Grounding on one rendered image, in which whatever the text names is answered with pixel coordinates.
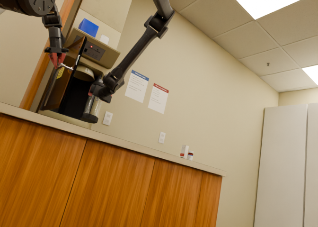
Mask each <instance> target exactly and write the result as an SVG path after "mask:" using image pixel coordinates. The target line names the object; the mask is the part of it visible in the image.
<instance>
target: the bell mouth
mask: <svg viewBox="0 0 318 227"><path fill-rule="evenodd" d="M74 77H76V78H78V79H80V80H83V81H87V82H93V81H94V80H95V78H94V72H93V70H92V69H90V68H89V67H86V66H84V65H81V64H78V66H77V69H76V72H75V74H74Z"/></svg>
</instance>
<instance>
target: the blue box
mask: <svg viewBox="0 0 318 227"><path fill-rule="evenodd" d="M98 28H99V26H97V25H96V24H94V23H92V22H91V21H89V20H87V19H86V18H84V19H83V20H82V22H81V23H80V24H79V27H78V29H80V30H82V31H84V32H85V33H87V34H89V35H91V36H93V37H94V38H95V37H96V34H97V31H98Z"/></svg>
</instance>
